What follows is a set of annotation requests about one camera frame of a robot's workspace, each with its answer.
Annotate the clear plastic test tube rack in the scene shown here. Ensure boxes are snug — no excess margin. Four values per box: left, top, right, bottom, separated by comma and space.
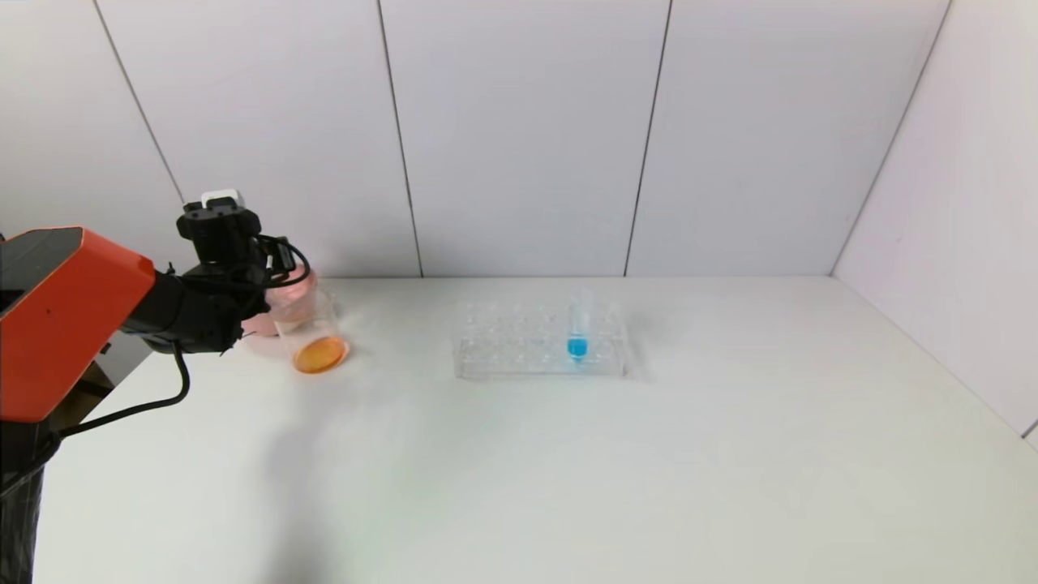
452, 298, 630, 380

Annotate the test tube with blue pigment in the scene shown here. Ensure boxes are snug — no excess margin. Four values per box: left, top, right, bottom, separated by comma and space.
567, 290, 592, 366

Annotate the clear glass beaker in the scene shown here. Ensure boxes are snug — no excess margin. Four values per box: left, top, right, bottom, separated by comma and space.
272, 287, 352, 376

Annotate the pink bowl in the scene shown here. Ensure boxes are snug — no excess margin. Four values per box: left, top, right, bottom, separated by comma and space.
242, 266, 320, 337

